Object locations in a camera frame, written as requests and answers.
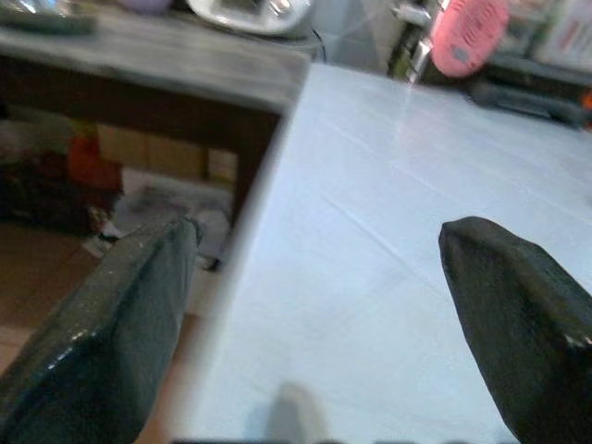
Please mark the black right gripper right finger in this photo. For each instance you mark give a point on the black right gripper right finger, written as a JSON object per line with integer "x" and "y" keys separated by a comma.
{"x": 522, "y": 324}

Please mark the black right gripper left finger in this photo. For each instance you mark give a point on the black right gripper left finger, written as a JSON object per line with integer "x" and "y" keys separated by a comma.
{"x": 106, "y": 333}

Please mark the red and yellow bag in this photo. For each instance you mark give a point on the red and yellow bag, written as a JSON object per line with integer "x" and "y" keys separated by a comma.
{"x": 90, "y": 162}

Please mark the light blue tablecloth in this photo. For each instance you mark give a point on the light blue tablecloth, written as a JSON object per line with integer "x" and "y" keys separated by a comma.
{"x": 370, "y": 231}

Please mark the dark wooden side table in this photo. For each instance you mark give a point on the dark wooden side table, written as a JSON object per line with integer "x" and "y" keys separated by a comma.
{"x": 152, "y": 78}

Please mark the pink round fan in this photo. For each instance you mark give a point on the pink round fan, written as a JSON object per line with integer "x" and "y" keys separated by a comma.
{"x": 467, "y": 34}

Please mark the dark flat tray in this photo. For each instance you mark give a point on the dark flat tray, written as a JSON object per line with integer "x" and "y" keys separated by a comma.
{"x": 46, "y": 22}

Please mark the white kitchen appliance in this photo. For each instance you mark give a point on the white kitchen appliance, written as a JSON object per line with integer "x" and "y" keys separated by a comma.
{"x": 252, "y": 14}

